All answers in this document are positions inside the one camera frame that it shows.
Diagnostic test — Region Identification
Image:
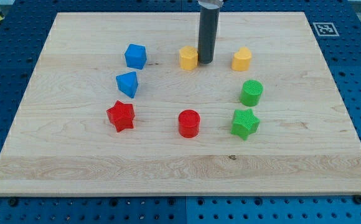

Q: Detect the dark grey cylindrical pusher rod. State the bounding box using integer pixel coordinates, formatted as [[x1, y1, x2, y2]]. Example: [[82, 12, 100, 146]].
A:
[[198, 0, 223, 64]]

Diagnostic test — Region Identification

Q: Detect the yellow heart block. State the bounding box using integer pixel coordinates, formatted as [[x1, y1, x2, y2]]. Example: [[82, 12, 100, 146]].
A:
[[231, 47, 252, 72]]

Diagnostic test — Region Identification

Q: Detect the yellow pentagon block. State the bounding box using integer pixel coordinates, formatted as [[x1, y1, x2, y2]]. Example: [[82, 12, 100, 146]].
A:
[[179, 45, 198, 71]]

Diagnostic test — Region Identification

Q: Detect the blue cube block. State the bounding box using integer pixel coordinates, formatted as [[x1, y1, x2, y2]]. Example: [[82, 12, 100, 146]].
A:
[[124, 44, 147, 70]]

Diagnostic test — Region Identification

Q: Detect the green cylinder block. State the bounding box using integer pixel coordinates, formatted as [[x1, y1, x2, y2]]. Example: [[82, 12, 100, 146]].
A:
[[240, 80, 263, 106]]

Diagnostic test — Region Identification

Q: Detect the blue triangle block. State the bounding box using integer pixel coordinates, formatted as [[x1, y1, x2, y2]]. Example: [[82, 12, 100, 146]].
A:
[[115, 72, 138, 98]]

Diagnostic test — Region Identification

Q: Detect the red cylinder block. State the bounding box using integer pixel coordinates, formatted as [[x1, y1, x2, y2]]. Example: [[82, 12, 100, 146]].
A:
[[178, 110, 200, 138]]

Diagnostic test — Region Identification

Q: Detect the white fiducial marker tag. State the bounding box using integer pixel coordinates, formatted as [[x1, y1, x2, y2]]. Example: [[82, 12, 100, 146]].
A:
[[312, 22, 339, 37]]

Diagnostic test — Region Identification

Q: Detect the green star block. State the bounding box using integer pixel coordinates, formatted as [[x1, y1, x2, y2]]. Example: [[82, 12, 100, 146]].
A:
[[230, 109, 260, 141]]

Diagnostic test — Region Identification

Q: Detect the light wooden board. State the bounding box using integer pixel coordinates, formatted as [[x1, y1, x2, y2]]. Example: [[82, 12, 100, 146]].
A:
[[0, 12, 361, 197]]

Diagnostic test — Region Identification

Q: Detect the red star block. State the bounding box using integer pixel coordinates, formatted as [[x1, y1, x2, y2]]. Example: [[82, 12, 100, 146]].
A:
[[106, 100, 135, 133]]

